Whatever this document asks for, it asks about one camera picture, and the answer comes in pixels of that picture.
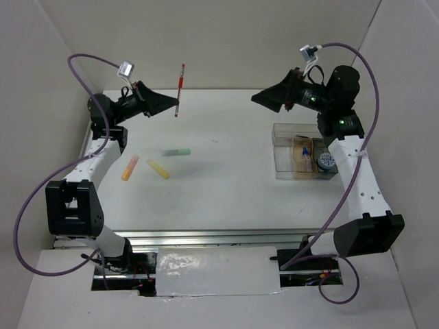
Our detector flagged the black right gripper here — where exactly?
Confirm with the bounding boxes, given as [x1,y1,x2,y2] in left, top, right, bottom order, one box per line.
[251,66,333,112]

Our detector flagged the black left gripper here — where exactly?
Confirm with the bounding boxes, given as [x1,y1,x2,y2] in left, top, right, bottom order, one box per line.
[112,81,178,125]

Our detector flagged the red ballpoint pen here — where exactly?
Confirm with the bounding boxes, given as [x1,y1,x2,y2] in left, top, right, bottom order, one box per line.
[174,63,185,118]

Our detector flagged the clear blue cap glue bottle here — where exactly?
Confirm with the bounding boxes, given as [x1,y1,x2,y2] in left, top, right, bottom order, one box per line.
[302,147,313,172]

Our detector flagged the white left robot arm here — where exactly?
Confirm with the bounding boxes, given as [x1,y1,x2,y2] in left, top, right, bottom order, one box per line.
[45,81,179,273]

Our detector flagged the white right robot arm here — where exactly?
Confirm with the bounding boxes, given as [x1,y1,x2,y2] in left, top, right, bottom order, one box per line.
[251,65,405,269]

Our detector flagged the green translucent highlighter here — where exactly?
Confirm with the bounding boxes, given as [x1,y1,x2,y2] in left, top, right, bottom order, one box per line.
[162,149,191,157]

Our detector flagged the clear compartment organizer box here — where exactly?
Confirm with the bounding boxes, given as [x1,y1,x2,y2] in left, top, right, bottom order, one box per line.
[272,123,338,180]

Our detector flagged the orange pink highlighter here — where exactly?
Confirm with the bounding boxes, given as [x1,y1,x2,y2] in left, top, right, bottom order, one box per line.
[121,155,139,181]

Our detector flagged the yellow translucent highlighter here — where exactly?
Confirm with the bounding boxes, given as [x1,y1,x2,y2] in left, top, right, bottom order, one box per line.
[147,159,171,180]

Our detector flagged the white taped front panel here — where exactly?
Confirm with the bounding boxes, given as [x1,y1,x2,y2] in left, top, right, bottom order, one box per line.
[156,246,281,297]

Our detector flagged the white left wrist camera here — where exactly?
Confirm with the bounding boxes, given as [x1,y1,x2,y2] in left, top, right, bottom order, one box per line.
[117,61,134,79]

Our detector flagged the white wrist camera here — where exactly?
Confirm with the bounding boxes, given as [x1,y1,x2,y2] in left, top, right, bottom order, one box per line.
[117,61,134,79]
[300,45,319,64]

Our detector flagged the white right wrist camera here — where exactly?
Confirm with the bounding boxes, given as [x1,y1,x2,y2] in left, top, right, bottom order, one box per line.
[300,45,319,64]

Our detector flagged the left side aluminium rail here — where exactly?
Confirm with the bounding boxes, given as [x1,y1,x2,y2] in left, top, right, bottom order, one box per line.
[79,122,93,158]

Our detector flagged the aluminium table edge rail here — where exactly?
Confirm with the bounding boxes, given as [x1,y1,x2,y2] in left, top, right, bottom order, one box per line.
[116,228,318,251]

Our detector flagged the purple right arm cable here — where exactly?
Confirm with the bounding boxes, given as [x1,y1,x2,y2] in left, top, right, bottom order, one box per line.
[279,42,381,305]

